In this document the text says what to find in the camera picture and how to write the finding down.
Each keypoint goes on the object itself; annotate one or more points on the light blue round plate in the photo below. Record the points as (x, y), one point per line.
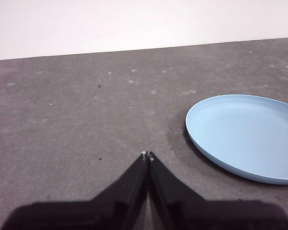
(249, 134)

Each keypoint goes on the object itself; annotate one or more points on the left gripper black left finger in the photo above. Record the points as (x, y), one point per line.
(110, 210)

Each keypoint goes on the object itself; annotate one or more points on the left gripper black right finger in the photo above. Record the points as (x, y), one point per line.
(182, 206)

